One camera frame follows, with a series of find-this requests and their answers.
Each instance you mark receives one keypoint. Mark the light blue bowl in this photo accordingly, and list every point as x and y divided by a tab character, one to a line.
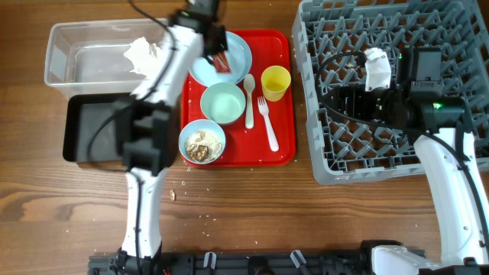
200	124

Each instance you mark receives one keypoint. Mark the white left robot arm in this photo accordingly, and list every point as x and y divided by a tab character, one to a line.
146	132

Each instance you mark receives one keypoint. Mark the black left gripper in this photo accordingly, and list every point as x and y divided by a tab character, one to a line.
223	41

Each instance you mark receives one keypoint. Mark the yellow plastic cup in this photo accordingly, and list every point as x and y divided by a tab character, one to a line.
275	81

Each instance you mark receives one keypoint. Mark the grey dishwasher rack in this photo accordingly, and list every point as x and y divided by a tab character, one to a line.
325	33

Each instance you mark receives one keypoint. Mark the light blue plate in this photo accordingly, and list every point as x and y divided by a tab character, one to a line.
239	57

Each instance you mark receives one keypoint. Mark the red snack wrapper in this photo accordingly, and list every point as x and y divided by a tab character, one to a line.
221	63

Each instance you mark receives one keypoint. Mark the food scraps with rice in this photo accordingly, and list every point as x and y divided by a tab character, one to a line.
203	146

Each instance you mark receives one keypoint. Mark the clear plastic bin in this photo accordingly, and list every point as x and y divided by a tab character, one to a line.
88	57

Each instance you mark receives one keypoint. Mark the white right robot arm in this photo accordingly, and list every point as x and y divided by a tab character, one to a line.
408	97

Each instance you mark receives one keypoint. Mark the green bowl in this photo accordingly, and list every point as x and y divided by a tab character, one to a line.
224	103

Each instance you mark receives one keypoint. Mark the red plastic tray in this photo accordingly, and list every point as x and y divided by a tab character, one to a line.
249	147

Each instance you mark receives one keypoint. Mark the black waste tray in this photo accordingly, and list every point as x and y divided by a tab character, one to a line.
85	114

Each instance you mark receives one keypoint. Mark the cream plastic spoon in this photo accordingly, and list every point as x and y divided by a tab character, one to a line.
249	85

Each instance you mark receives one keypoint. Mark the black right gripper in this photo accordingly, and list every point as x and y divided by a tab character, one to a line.
348	95

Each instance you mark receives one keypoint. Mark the cream plastic fork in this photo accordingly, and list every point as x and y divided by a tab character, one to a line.
264	111

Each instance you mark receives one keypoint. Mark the white napkin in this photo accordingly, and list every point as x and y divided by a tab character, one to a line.
145	58

